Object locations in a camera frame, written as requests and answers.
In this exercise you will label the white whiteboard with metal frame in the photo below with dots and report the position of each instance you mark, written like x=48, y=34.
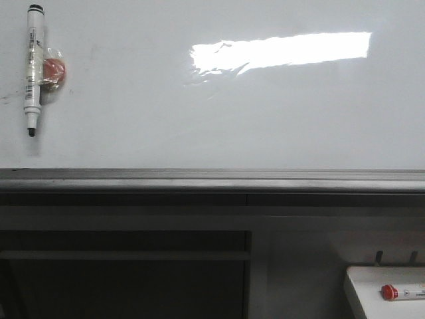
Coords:
x=234, y=95

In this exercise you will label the left metal tray hook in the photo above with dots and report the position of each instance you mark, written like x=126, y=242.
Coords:
x=378, y=258

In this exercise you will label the red-capped white marker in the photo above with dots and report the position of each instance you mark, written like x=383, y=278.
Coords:
x=400, y=292

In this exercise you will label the white marker tray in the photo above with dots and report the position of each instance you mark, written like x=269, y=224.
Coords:
x=362, y=286

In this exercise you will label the red round magnet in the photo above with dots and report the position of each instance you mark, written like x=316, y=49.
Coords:
x=54, y=70

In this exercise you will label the white black-tipped whiteboard marker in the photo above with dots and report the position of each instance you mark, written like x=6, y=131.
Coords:
x=35, y=60

